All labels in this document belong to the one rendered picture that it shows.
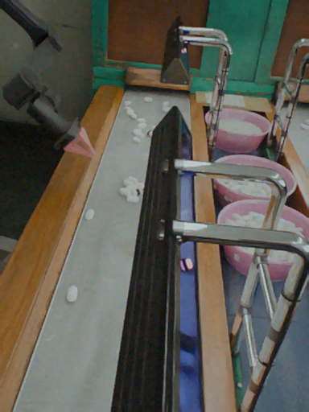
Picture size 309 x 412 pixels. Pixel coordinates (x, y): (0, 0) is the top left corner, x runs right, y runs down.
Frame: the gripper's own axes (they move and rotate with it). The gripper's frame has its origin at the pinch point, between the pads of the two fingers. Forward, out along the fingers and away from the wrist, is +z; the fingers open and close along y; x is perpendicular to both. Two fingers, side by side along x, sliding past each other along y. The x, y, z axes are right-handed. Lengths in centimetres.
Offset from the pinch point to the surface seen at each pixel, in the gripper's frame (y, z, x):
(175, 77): 11.3, 3.0, -28.1
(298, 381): -49, 52, -18
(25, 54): 179, -47, 70
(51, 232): -23.1, 2.5, 11.0
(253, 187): 14, 46, -21
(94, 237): -20.3, 11.7, 6.5
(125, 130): 45.2, 10.7, 6.5
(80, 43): 177, -25, 37
